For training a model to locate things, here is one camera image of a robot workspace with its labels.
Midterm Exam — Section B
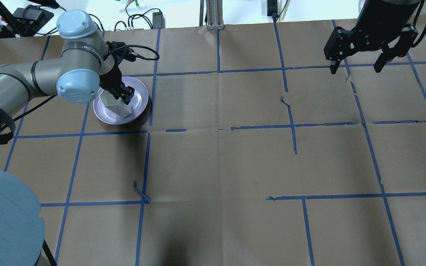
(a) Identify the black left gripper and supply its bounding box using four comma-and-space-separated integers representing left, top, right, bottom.
99, 61, 135, 105

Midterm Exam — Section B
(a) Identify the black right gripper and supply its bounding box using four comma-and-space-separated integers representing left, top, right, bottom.
323, 23, 419, 75

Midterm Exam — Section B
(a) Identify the white faceted cup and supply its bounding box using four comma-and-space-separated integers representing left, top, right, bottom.
99, 90, 132, 118

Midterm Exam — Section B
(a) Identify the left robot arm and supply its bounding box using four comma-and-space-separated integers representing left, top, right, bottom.
0, 10, 135, 266

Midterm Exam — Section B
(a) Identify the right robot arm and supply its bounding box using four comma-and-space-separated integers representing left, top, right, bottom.
324, 0, 426, 74

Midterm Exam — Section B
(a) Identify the lavender round plate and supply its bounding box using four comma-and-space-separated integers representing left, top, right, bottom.
93, 76, 149, 126

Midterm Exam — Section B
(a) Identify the grey power adapter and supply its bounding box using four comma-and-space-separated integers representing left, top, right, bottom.
152, 11, 165, 29

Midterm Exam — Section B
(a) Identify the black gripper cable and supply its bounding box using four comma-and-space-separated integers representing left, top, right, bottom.
104, 41, 160, 63

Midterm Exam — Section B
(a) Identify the black cables bundle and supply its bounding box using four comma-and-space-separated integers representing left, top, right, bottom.
87, 0, 154, 32

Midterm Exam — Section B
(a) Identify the aluminium frame post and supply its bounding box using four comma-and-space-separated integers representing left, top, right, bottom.
199, 0, 224, 31

